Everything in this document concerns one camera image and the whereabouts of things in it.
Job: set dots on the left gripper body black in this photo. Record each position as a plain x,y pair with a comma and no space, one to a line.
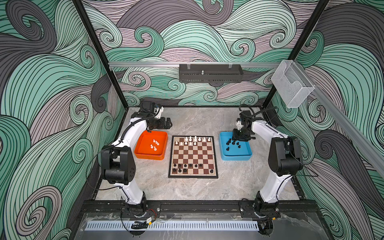
159,123

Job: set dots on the blue plastic tray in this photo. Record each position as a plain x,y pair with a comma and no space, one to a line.
233,150

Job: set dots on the folding chess board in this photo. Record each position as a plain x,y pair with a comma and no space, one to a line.
193,157

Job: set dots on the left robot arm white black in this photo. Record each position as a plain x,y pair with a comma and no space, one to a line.
117,161

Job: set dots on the aluminium rail wall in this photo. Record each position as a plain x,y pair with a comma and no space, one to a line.
331,97
152,64

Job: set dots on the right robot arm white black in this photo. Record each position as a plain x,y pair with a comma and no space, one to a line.
284,159

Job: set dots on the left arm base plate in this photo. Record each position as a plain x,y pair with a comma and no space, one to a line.
141,211

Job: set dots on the white slotted cable duct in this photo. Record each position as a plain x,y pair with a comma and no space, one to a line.
175,226

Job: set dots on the black perforated wall tray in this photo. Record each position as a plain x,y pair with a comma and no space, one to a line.
210,73

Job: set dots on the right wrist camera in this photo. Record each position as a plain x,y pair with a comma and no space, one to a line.
239,124

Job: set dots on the clear plastic wall holder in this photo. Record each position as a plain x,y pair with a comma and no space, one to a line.
292,83

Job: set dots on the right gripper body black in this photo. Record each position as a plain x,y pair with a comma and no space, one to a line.
241,135

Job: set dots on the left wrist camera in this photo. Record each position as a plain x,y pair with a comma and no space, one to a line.
148,107

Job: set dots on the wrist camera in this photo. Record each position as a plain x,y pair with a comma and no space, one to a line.
148,107
239,124

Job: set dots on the aluminium rail back wall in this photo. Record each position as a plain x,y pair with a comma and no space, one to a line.
152,64

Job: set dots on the aluminium rail right wall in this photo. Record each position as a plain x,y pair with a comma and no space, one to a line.
331,97

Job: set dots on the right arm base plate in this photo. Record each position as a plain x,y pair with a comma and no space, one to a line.
259,211

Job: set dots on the orange plastic tray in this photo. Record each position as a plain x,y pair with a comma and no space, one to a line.
143,148

